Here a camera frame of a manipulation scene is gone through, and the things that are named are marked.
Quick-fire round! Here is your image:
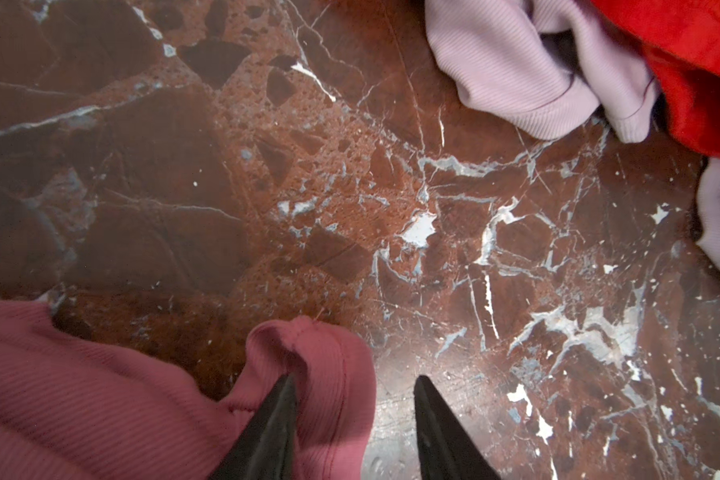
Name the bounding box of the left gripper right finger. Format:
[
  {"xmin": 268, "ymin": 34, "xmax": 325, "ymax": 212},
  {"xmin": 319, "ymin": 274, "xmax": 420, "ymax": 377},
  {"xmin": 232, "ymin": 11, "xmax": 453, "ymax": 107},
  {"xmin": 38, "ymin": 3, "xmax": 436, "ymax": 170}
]
[{"xmin": 414, "ymin": 375, "xmax": 501, "ymax": 480}]

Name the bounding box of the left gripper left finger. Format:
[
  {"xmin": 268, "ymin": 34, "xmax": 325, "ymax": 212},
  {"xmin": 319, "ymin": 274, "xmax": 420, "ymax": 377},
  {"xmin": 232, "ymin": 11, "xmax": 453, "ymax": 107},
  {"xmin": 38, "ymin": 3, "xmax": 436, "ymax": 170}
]
[{"xmin": 208, "ymin": 375, "xmax": 297, "ymax": 480}]

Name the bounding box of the dark pink ribbed cloth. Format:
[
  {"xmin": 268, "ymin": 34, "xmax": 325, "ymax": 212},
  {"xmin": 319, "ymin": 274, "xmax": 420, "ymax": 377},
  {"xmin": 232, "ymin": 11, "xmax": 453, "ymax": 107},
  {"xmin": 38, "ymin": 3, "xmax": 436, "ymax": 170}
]
[{"xmin": 0, "ymin": 301, "xmax": 376, "ymax": 479}]

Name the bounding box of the light pink cloth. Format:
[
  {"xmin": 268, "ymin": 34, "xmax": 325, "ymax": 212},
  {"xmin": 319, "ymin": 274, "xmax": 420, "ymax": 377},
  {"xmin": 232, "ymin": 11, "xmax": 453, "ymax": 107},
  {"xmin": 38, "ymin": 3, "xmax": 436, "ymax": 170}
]
[{"xmin": 425, "ymin": 1, "xmax": 720, "ymax": 271}]

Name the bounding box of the red cloth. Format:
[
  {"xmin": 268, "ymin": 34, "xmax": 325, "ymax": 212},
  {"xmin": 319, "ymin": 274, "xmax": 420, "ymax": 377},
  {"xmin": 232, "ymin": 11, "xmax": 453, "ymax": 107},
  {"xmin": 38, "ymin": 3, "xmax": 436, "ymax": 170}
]
[{"xmin": 594, "ymin": 0, "xmax": 720, "ymax": 158}]

